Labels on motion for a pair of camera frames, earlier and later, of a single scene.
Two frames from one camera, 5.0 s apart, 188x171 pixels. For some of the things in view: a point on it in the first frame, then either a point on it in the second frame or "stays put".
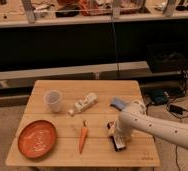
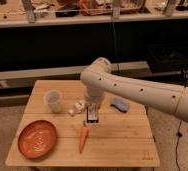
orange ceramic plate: x=37 y=139 stays put
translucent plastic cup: x=53 y=98 stays put
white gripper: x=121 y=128 -> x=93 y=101
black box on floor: x=172 y=57 stays put
